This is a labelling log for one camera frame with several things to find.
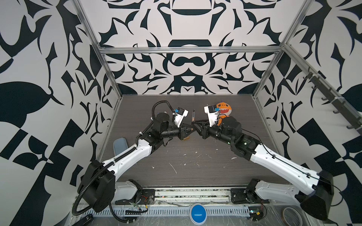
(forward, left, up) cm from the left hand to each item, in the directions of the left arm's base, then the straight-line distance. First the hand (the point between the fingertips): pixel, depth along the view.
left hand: (196, 125), depth 72 cm
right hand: (-1, +2, +5) cm, 5 cm away
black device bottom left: (-36, +53, -23) cm, 68 cm away
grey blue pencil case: (+2, +46, -23) cm, 51 cm away
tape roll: (-38, -44, -25) cm, 63 cm away
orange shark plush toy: (+22, -24, -17) cm, 37 cm away
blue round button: (-35, +1, -24) cm, 43 cm away
